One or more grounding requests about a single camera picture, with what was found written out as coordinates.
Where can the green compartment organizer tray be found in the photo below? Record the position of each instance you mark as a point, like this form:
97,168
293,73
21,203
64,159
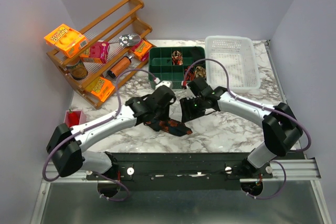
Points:
160,64

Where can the rolled orange black tie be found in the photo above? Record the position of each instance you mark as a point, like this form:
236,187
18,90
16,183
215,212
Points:
189,74

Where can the white plastic basket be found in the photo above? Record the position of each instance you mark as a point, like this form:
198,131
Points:
238,56

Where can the rolled tie top compartment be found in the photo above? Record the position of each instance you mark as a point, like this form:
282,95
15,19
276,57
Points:
177,58

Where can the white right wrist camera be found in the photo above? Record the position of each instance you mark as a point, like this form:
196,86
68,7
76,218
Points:
189,93

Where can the silver metal spoon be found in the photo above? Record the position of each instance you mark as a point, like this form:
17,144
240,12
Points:
127,40

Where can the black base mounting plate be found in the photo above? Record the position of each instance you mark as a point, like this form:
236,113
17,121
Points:
158,171

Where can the red toy pepper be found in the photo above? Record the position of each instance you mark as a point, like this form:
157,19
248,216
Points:
73,118

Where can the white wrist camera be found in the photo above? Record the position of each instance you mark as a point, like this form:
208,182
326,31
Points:
189,93
165,83

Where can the pink plastic bin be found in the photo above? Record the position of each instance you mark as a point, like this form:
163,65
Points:
81,115

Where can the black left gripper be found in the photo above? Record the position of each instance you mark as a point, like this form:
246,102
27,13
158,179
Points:
166,116

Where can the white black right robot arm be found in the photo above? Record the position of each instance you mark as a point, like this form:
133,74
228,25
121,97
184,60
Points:
279,125

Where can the pink sponge box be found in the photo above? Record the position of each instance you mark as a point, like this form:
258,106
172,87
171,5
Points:
97,53

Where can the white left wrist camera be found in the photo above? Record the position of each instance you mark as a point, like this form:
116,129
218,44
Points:
165,83

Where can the aluminium frame rail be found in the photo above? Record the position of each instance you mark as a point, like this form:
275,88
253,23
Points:
296,170

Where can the food can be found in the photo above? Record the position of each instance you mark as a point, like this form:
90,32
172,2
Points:
77,70

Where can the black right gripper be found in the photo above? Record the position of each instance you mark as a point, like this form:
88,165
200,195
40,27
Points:
185,105

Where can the small orange pink box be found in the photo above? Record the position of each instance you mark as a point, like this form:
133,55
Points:
141,50

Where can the lower orange sponge box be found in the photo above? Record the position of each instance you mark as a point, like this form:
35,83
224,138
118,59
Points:
100,88

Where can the large orange sponge box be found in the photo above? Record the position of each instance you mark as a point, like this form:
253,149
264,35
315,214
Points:
67,40

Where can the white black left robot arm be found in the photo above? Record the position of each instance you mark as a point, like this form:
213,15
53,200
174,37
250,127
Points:
68,147

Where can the rolled beige patterned tie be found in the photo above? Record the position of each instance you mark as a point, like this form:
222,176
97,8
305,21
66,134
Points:
199,71

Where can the wooden three-tier rack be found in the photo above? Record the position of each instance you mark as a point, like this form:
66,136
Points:
119,20

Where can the orange black bottle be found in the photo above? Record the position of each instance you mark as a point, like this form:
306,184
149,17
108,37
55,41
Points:
119,67

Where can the black cloth in tray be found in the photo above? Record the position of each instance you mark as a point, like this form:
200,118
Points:
197,53

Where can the dark orange-patterned necktie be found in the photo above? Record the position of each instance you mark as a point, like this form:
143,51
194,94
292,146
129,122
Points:
170,126

